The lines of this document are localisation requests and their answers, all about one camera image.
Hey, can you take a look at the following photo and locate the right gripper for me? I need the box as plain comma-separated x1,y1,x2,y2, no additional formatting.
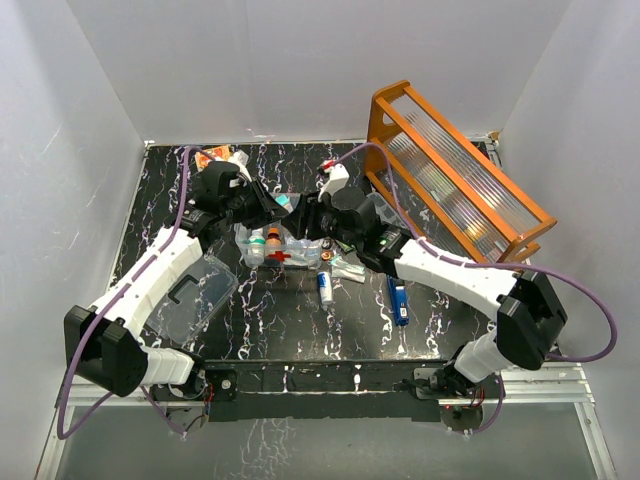
283,187,362,251

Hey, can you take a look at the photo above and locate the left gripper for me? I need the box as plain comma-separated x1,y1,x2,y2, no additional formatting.
222,176,289,231

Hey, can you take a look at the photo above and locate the brown orange medicine bottle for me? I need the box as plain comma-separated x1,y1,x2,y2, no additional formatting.
265,227,282,256

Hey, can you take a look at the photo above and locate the clear first aid box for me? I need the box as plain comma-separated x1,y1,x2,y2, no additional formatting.
234,221,323,269

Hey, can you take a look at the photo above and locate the white green small bottle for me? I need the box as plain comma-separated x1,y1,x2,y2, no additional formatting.
245,229,265,268

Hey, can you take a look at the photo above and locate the white swab packet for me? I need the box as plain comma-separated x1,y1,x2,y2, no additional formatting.
329,255,366,284

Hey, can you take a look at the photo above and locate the blue white tube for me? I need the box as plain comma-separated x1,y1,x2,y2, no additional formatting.
317,271,334,307

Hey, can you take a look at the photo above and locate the clear tray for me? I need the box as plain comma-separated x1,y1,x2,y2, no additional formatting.
367,192,406,228

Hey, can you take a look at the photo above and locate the clear bag with tubing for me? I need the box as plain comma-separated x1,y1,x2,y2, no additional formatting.
275,194,294,213

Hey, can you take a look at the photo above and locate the white blue gauze packet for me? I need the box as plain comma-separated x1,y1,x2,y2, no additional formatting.
284,238,322,268

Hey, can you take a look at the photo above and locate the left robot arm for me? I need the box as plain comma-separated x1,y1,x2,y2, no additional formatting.
63,161,288,399

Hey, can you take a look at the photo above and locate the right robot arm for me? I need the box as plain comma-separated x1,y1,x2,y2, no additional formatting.
282,187,567,397

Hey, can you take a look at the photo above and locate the green small box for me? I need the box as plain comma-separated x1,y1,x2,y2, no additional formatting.
335,240,355,253

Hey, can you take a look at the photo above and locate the orange pill blister pack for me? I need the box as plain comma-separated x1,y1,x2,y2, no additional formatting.
195,145,232,171

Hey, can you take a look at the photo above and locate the clear box lid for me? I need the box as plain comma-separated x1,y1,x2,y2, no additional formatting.
146,254,239,346

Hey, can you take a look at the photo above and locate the blue thermometer case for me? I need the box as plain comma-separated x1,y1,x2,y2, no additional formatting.
387,276,409,327

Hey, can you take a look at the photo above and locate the orange wooden shelf rack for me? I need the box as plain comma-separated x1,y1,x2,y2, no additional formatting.
364,80,557,263

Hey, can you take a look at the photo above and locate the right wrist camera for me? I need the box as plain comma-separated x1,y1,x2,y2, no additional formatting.
318,160,350,201

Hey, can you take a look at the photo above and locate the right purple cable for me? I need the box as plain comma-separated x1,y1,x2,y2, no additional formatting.
332,142,619,436

